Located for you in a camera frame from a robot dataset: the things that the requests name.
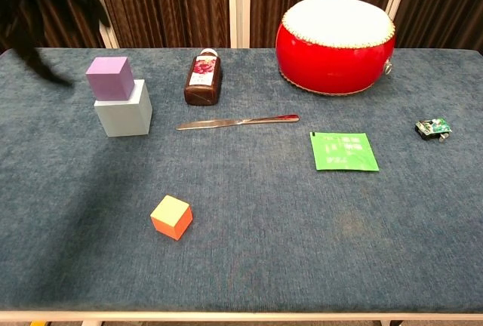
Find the green sachet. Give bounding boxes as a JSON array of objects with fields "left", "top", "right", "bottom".
[{"left": 309, "top": 131, "right": 380, "bottom": 172}]

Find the small orange cube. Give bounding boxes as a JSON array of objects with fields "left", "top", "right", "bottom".
[{"left": 149, "top": 195, "right": 194, "bottom": 241}]

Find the small green circuit board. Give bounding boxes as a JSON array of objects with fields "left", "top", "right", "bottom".
[{"left": 414, "top": 116, "right": 452, "bottom": 143}]

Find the brown medicine bottle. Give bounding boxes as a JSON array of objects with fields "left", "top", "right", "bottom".
[{"left": 183, "top": 48, "right": 223, "bottom": 106}]

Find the blue table cloth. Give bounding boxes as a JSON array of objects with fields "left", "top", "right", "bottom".
[{"left": 0, "top": 47, "right": 483, "bottom": 314}]

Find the silver table knife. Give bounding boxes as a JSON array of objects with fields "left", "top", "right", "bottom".
[{"left": 175, "top": 113, "right": 300, "bottom": 131}]

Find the red drum white skin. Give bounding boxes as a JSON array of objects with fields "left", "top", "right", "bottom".
[{"left": 275, "top": 0, "right": 397, "bottom": 97}]

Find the purple cube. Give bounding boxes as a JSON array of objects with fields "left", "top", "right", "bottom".
[{"left": 85, "top": 56, "right": 136, "bottom": 101}]

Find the light blue cube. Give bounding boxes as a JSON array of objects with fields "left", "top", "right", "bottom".
[{"left": 94, "top": 78, "right": 153, "bottom": 138}]

